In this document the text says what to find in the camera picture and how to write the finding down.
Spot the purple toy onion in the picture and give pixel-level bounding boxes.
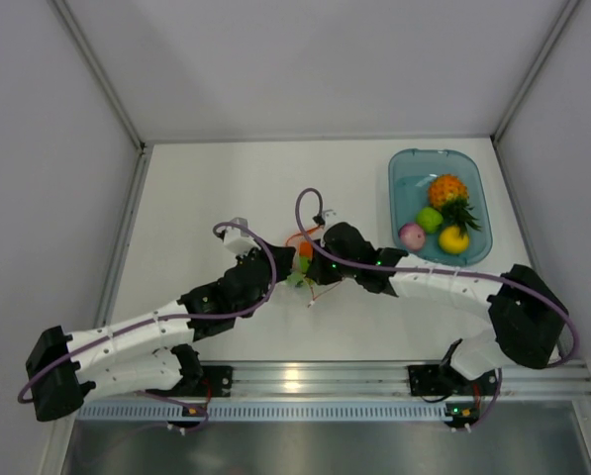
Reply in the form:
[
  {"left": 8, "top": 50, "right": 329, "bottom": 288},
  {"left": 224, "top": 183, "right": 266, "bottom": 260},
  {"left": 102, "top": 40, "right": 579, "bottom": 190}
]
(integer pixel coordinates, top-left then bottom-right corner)
[{"left": 398, "top": 223, "right": 427, "bottom": 251}]

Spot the yellow toy lemon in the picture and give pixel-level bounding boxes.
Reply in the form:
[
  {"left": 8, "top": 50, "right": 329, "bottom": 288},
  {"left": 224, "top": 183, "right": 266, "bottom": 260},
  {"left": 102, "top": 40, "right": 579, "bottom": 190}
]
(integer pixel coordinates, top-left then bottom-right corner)
[{"left": 438, "top": 226, "right": 470, "bottom": 255}]

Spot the orange toy ball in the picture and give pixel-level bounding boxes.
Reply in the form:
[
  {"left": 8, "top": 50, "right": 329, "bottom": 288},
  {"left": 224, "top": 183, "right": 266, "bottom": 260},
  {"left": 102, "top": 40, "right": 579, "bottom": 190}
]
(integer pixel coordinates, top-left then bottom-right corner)
[{"left": 299, "top": 241, "right": 313, "bottom": 259}]

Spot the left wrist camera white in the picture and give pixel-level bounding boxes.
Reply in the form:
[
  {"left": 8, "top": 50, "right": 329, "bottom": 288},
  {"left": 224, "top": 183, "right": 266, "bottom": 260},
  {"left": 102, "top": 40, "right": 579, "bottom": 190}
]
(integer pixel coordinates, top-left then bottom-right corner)
[{"left": 223, "top": 217, "right": 256, "bottom": 256}]

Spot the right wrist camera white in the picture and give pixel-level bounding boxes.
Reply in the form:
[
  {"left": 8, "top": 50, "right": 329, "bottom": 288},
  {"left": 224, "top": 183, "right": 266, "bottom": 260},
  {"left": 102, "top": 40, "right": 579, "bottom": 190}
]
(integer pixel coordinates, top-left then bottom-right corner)
[{"left": 313, "top": 209, "right": 339, "bottom": 228}]

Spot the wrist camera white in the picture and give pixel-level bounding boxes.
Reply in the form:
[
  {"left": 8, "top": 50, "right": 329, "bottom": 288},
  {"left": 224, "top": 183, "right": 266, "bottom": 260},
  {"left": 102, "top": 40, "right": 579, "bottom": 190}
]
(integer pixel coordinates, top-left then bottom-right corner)
[
  {"left": 313, "top": 209, "right": 339, "bottom": 228},
  {"left": 223, "top": 217, "right": 256, "bottom": 256}
]

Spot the orange toy pineapple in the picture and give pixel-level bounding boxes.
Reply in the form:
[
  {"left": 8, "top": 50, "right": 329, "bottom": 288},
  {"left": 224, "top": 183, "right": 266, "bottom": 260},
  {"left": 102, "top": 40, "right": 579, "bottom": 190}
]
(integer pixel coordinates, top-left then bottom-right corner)
[{"left": 428, "top": 174, "right": 482, "bottom": 232}]

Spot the right aluminium frame post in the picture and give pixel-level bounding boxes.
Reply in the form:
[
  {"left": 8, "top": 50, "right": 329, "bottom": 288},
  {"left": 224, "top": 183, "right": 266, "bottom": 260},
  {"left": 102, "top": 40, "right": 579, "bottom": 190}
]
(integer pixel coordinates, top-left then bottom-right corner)
[{"left": 490, "top": 0, "right": 588, "bottom": 144}]

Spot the clear zip top bag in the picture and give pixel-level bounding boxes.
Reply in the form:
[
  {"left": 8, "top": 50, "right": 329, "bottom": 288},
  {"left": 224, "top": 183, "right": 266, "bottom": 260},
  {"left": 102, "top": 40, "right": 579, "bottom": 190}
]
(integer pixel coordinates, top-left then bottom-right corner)
[{"left": 282, "top": 225, "right": 345, "bottom": 311}]

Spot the blue plastic basin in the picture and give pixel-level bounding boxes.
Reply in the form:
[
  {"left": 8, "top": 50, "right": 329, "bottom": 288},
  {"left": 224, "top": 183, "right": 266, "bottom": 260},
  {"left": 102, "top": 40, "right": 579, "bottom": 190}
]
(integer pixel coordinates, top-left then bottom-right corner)
[{"left": 388, "top": 148, "right": 493, "bottom": 267}]

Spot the aluminium frame post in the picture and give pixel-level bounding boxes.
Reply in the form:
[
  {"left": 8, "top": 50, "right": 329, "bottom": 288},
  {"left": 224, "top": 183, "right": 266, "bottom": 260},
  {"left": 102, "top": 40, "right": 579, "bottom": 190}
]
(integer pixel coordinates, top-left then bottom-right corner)
[
  {"left": 490, "top": 0, "right": 588, "bottom": 144},
  {"left": 51, "top": 0, "right": 150, "bottom": 199}
]

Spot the grey slotted cable duct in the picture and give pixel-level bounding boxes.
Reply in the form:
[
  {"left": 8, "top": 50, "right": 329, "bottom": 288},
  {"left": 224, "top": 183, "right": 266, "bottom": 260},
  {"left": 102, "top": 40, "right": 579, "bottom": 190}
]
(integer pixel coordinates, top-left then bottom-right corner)
[{"left": 77, "top": 400, "right": 473, "bottom": 423}]

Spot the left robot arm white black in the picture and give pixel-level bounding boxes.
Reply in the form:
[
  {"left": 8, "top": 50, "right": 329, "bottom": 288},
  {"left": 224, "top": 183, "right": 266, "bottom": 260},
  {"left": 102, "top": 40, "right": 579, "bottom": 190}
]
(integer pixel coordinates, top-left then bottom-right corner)
[{"left": 19, "top": 244, "right": 295, "bottom": 422}]

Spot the purple cable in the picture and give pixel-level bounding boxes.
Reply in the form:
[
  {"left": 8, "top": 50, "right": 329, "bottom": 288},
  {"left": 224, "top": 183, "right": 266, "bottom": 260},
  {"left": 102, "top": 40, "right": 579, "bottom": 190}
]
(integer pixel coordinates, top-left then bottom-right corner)
[
  {"left": 17, "top": 222, "right": 279, "bottom": 405},
  {"left": 294, "top": 187, "right": 583, "bottom": 367}
]

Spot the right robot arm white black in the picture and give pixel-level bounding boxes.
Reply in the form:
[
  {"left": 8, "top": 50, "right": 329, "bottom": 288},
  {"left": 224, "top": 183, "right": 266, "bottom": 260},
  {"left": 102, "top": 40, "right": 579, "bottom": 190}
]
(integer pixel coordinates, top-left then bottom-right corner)
[{"left": 305, "top": 223, "right": 567, "bottom": 393}]

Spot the green watermelon toy ball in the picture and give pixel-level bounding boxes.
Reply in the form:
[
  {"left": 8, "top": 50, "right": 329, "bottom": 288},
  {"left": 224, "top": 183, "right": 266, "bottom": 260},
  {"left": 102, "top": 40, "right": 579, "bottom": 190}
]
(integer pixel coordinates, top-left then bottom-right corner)
[{"left": 287, "top": 256, "right": 311, "bottom": 288}]

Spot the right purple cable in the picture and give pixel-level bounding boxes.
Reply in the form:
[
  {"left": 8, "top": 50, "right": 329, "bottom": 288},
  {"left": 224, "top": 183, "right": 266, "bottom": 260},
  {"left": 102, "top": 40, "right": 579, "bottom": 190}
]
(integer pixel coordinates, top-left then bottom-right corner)
[{"left": 294, "top": 187, "right": 583, "bottom": 367}]

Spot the aluminium mounting rail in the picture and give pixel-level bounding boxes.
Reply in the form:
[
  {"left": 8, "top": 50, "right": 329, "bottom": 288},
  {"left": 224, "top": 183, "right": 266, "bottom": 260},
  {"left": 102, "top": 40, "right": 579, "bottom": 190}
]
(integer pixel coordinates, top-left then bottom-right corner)
[{"left": 221, "top": 361, "right": 591, "bottom": 401}]

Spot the left aluminium frame post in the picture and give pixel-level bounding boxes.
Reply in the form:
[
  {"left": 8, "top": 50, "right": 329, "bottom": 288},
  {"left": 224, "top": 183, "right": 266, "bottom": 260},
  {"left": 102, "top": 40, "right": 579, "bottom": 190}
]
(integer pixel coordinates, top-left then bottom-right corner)
[{"left": 51, "top": 0, "right": 150, "bottom": 199}]

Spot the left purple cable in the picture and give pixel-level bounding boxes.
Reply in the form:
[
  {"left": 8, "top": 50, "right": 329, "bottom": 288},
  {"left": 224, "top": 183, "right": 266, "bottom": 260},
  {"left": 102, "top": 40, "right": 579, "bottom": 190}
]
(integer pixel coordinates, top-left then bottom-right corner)
[{"left": 17, "top": 222, "right": 279, "bottom": 405}]

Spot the green toy apple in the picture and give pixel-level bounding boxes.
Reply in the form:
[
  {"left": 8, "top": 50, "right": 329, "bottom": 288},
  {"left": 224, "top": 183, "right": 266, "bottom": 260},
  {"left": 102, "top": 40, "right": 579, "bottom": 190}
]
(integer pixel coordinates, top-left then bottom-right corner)
[{"left": 415, "top": 207, "right": 443, "bottom": 235}]

